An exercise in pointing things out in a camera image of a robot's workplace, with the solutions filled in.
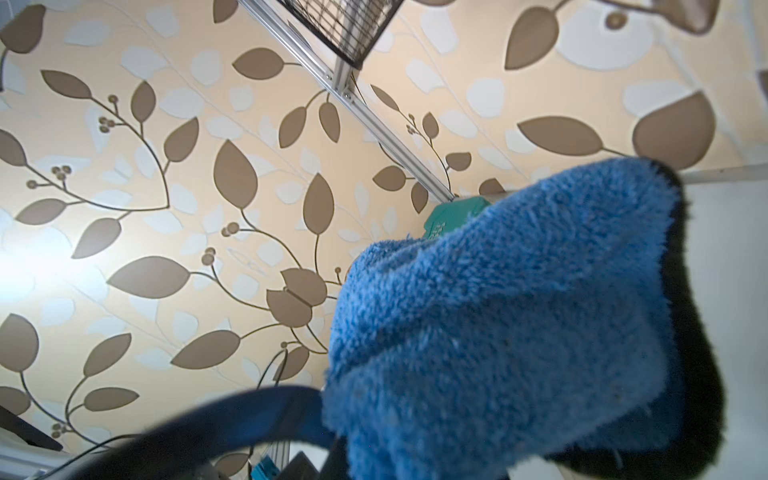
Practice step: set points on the blue grey microfiber rag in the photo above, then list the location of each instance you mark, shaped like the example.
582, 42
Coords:
559, 323

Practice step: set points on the green plastic tool case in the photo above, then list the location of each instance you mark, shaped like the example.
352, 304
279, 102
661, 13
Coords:
447, 217

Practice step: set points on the rear black wire basket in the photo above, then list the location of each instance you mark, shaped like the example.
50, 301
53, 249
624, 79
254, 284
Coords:
349, 28

